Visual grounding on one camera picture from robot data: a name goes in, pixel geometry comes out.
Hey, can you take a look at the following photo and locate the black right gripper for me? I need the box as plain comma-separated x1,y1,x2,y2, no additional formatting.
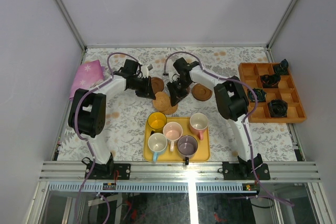
167,78,192,106

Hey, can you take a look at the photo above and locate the brown wooden coaster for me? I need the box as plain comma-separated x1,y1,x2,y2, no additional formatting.
151,77,164,94
192,83,213,101

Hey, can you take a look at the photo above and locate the woven rattan coaster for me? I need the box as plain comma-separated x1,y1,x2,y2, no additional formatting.
153,91,170,111
163,104,178,115

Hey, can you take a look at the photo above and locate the salmon pink mug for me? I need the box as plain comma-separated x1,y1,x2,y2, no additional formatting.
190,113,208,141

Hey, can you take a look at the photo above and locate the purple black-handled mug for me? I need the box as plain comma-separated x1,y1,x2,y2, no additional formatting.
176,135,198,166

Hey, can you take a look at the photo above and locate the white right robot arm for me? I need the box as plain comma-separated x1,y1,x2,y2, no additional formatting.
167,58,262,179

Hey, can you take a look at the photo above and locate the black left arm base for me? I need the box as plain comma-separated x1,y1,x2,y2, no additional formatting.
88,155,131,180

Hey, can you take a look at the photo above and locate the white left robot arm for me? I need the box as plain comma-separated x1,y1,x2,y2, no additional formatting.
68,59,155,179

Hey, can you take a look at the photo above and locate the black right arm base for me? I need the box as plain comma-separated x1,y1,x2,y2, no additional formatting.
222,153,270,180

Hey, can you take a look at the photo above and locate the floral patterned table mat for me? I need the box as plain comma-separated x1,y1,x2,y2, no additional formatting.
57,47,300,162

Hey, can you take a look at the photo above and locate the yellow glass mug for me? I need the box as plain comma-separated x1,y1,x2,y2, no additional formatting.
147,112,167,133

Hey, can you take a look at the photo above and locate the light pink mug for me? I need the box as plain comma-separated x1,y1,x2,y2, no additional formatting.
163,122,183,152

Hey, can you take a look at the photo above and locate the pink star-patterned cloth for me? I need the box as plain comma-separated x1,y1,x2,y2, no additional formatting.
69,60,104,100

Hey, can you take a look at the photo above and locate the orange wooden divided tray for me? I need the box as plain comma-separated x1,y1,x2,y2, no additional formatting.
239,59,306,123

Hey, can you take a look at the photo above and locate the blue yellow-patterned rolled tie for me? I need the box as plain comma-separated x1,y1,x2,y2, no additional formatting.
247,88,267,102

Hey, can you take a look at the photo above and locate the dark orange-patterned rolled tie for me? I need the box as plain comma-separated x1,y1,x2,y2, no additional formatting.
260,74,281,89

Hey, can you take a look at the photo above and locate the dark blue rolled tie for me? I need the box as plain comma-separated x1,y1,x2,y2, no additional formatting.
267,99,288,118

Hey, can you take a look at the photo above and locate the dark green rolled tie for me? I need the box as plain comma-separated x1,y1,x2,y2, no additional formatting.
273,59,289,76

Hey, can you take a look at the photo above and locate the white blue-handled mug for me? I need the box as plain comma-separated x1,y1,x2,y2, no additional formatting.
148,133,167,163

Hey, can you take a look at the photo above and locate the aluminium frame rail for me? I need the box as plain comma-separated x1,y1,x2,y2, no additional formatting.
39,161,321,183

